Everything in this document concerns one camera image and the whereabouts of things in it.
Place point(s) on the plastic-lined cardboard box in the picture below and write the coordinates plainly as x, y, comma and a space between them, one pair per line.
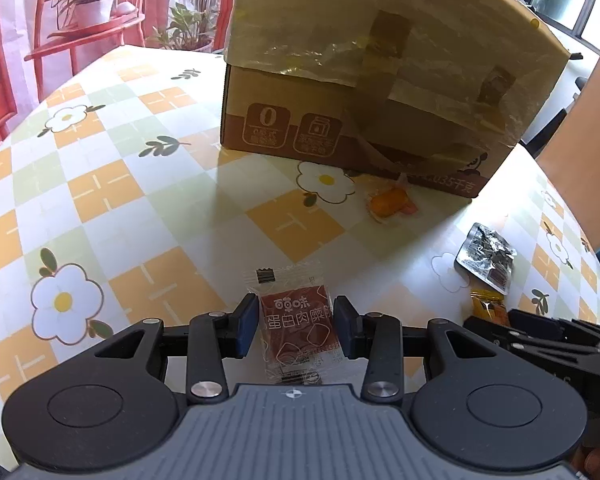
380, 60

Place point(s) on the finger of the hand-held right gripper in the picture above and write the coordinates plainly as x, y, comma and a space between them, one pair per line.
530, 342
560, 327

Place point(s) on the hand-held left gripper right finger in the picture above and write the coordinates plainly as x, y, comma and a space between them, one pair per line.
344, 327

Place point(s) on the clear red-label snack packet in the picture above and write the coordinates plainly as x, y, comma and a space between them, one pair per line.
295, 317

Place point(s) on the small orange foil packet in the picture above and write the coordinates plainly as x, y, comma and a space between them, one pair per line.
487, 305

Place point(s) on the printed room backdrop cloth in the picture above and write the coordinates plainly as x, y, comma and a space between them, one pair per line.
80, 5

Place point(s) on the silver snack packet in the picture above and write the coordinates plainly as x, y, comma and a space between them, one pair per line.
485, 255

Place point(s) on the small clear-wrapped orange snack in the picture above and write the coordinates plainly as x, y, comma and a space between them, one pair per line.
390, 202

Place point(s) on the wooden board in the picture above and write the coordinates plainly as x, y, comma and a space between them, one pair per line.
585, 160

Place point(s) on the floral checkered tablecloth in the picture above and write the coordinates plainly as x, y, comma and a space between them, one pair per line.
155, 200

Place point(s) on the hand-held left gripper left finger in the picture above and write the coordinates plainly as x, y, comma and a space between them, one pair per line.
247, 327

